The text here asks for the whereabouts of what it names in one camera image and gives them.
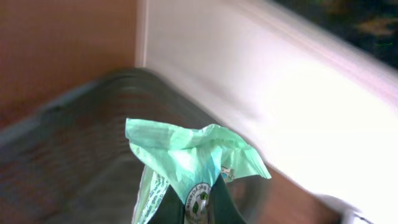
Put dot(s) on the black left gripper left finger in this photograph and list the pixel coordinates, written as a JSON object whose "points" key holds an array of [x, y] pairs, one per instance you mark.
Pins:
{"points": [[170, 210]]}

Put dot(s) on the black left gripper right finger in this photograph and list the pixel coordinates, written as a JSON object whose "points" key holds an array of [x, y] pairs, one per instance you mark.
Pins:
{"points": [[221, 209]]}

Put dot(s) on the green wipes pack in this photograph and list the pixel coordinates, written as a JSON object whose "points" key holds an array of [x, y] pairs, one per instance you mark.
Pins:
{"points": [[190, 161]]}

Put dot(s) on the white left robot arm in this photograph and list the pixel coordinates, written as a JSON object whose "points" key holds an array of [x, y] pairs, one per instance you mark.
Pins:
{"points": [[321, 112]]}

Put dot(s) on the grey plastic basket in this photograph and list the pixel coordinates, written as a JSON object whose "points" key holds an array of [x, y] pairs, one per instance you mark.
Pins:
{"points": [[71, 163]]}

